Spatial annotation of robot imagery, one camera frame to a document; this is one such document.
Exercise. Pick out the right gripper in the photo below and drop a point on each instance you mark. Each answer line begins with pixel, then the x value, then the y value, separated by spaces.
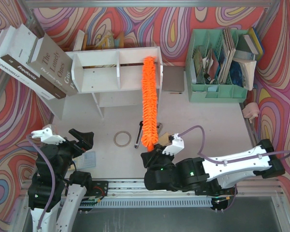
pixel 155 156

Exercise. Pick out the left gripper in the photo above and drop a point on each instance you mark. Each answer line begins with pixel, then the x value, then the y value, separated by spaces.
pixel 75 145

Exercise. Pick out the white black utility knife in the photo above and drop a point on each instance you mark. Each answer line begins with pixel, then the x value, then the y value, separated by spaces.
pixel 139 135

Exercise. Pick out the orange microfiber duster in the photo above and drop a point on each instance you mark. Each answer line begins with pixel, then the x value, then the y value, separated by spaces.
pixel 149 97

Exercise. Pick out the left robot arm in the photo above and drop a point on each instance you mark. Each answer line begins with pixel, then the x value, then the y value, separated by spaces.
pixel 53 200

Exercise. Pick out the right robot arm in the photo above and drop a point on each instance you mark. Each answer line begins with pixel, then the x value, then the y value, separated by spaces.
pixel 209 178

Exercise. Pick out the white wooden bookshelf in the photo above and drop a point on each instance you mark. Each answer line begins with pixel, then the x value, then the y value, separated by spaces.
pixel 113 77

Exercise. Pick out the yellow blue calculator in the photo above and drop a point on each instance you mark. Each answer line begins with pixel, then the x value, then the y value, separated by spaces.
pixel 86 160

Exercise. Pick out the yellow sticky note pad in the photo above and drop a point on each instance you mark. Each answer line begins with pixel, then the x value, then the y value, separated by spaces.
pixel 166 139

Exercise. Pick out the masking tape roll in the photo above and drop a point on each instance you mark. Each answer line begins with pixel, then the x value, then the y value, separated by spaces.
pixel 122 138

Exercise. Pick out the brown Lonely Ones book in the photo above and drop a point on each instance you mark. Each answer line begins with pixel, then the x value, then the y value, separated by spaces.
pixel 51 62

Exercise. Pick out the books behind shelf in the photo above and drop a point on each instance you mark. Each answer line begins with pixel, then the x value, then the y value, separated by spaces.
pixel 106 42

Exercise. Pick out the green desk organizer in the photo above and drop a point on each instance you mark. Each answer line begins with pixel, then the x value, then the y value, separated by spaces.
pixel 208 66

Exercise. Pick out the pink pig figurine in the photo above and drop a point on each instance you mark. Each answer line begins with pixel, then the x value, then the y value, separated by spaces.
pixel 251 111

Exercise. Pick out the white brown Fredonia book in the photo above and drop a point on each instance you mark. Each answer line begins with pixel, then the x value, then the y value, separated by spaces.
pixel 16 50

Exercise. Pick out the open white paperback book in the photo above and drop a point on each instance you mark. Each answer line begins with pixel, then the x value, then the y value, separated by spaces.
pixel 247 70

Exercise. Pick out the grey blue yellow books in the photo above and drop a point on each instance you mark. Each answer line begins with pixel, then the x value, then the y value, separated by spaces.
pixel 249 41

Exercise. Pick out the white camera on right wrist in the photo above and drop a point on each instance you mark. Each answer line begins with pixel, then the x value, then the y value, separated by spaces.
pixel 177 145

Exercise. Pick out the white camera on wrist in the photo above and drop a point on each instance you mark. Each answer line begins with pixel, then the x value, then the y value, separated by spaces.
pixel 48 135
pixel 177 145

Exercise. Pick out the white camera on left wrist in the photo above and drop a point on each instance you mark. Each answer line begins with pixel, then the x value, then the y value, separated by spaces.
pixel 48 135

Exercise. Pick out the aluminium rail with mounts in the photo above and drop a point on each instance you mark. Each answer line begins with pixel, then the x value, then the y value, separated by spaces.
pixel 135 188

